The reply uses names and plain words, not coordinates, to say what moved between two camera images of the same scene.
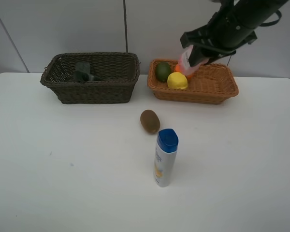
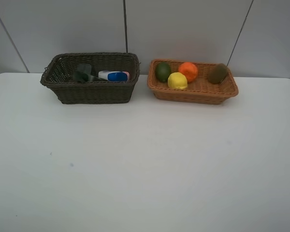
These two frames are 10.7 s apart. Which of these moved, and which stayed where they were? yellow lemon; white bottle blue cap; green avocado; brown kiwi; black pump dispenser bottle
Moved: white bottle blue cap; brown kiwi
Stayed: yellow lemon; green avocado; black pump dispenser bottle
